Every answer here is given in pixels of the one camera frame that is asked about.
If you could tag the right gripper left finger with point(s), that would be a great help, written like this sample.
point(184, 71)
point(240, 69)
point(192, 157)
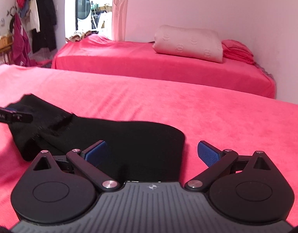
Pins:
point(75, 171)

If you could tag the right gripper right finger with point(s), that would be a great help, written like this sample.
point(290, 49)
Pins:
point(227, 170)

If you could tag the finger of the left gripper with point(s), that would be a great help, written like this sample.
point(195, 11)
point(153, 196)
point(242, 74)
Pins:
point(8, 116)

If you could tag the black pants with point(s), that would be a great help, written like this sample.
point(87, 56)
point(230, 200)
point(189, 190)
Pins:
point(137, 151)

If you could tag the red blanket on near bed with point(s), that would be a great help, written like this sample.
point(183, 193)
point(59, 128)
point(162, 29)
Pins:
point(224, 118)

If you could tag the magenta hanging garment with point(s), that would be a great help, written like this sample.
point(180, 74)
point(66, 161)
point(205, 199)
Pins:
point(21, 47)

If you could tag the wooden shelf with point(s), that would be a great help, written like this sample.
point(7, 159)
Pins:
point(6, 43)

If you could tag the black hanging coat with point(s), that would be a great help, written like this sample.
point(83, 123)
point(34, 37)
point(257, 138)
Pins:
point(45, 38)

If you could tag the white hanging shirt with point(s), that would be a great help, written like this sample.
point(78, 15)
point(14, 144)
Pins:
point(32, 17)

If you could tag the beige cloth on bed end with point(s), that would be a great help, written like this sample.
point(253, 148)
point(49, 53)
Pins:
point(78, 35)

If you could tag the far bed with red cover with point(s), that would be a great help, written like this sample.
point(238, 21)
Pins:
point(99, 55)

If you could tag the folded red blanket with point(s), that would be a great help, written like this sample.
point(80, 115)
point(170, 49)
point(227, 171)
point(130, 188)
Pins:
point(236, 50)

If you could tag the pale pink pillow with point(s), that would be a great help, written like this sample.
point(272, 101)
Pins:
point(197, 43)

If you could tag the washing machine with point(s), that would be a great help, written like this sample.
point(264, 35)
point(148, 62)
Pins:
point(83, 8)

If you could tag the pink curtain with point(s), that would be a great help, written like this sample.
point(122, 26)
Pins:
point(119, 12)

